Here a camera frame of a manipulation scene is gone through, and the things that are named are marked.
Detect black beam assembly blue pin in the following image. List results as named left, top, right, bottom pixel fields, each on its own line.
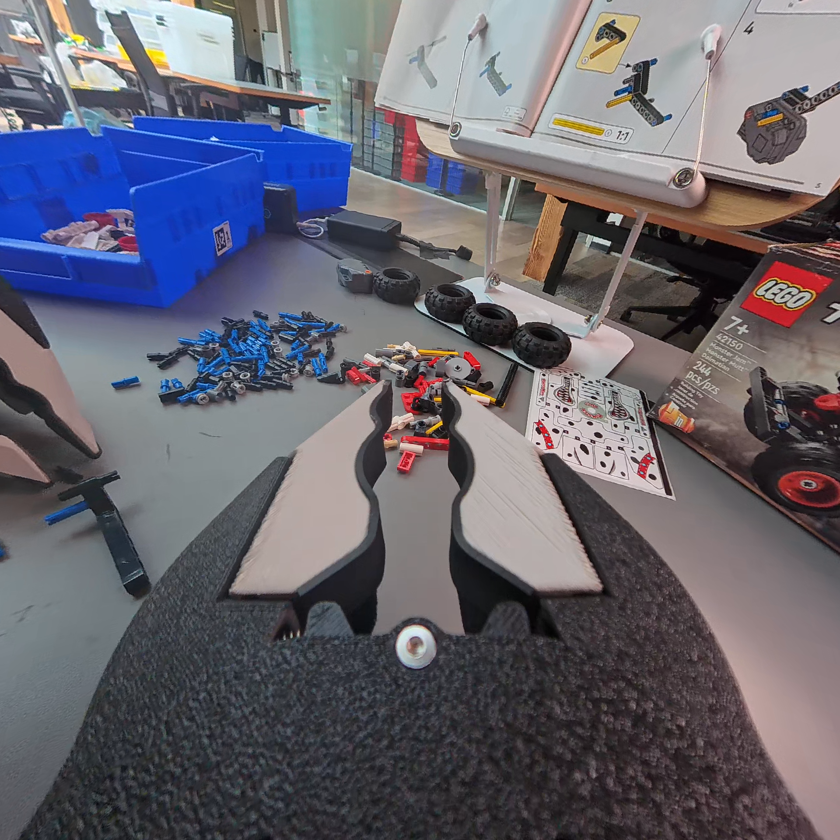
left=44, top=470, right=152, bottom=599

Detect toy instruction booklet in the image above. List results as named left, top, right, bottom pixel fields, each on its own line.
left=374, top=0, right=840, bottom=196

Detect white storage box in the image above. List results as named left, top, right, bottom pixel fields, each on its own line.
left=156, top=5, right=237, bottom=68

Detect black toy tyre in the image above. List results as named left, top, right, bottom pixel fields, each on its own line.
left=424, top=283, right=477, bottom=324
left=511, top=321, right=572, bottom=370
left=462, top=302, right=518, bottom=347
left=373, top=267, right=421, bottom=305

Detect black adapter cable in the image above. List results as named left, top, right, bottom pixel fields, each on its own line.
left=392, top=233, right=474, bottom=263

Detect toy truck cardboard box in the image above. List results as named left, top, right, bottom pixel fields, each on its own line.
left=646, top=241, right=840, bottom=553

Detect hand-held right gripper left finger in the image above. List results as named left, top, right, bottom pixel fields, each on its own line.
left=228, top=379, right=395, bottom=601

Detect pile of mixed colour pieces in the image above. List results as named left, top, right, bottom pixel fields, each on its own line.
left=337, top=340, right=514, bottom=475

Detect small black box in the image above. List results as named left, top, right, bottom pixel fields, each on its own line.
left=262, top=184, right=300, bottom=236

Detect beige and red toy pieces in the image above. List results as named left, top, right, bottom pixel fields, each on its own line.
left=41, top=209, right=140, bottom=255

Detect black office chair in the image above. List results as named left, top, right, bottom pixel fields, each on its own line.
left=104, top=9, right=175, bottom=116

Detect pile of blue black pins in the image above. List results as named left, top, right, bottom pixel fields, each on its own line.
left=146, top=309, right=349, bottom=405

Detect instruction booklet on stand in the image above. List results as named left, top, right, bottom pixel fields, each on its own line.
left=415, top=10, right=724, bottom=379

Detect long wooden office table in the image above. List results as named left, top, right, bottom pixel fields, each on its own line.
left=62, top=45, right=333, bottom=126

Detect black power adapter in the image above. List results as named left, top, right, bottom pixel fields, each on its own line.
left=325, top=210, right=403, bottom=249

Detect spotted sticker sheet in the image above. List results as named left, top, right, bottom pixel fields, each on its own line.
left=524, top=367, right=676, bottom=501

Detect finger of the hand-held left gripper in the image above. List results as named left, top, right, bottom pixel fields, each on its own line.
left=0, top=276, right=102, bottom=460
left=0, top=434, right=83, bottom=488

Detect dark grey desk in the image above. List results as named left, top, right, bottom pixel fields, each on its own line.
left=0, top=217, right=840, bottom=840

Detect shelf of red blue bins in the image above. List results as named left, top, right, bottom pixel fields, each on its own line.
left=382, top=110, right=488, bottom=196

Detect blue plastic bin with tag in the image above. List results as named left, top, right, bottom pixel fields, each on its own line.
left=0, top=125, right=266, bottom=308

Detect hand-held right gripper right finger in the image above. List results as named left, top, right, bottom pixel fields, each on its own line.
left=441, top=381, right=603, bottom=599

